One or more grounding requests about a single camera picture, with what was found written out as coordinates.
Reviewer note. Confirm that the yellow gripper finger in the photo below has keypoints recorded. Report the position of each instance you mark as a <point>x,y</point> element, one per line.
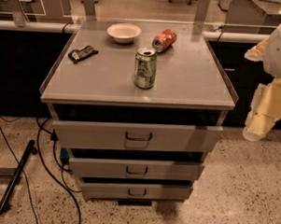
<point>257,52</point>

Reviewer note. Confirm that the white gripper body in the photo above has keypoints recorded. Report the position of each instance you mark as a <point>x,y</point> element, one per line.
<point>280,53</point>

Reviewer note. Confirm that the grey bottom drawer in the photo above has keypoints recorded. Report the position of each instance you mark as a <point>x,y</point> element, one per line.
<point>136,191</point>

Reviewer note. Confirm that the grey drawer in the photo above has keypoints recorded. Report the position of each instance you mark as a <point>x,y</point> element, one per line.
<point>152,170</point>
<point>146,136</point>
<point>136,191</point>

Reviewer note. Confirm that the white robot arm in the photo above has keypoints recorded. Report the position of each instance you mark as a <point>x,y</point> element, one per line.
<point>272,54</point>

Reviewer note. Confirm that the grey drawer cabinet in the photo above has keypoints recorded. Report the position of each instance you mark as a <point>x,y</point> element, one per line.
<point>190,89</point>

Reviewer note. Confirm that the grey top drawer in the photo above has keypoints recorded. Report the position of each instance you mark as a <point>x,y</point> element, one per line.
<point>146,136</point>

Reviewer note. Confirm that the grey middle drawer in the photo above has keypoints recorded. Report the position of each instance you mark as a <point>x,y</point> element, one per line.
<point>152,170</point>

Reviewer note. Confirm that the orange soda can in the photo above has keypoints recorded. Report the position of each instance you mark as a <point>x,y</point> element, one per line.
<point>164,40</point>

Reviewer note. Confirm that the green soda can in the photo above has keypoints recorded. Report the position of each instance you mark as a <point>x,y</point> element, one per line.
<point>145,68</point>

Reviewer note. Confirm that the white bowl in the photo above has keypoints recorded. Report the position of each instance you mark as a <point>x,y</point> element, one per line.
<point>124,33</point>

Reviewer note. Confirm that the dark snack packet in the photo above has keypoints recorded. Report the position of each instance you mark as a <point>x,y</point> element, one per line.
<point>78,55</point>

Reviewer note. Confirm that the blue plug connector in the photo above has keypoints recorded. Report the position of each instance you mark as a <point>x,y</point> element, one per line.
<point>64,156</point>

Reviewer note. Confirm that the black bar on floor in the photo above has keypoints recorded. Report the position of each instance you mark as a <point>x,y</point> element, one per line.
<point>4,203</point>

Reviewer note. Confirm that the white horizontal rail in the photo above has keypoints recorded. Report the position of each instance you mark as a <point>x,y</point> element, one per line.
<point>92,30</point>

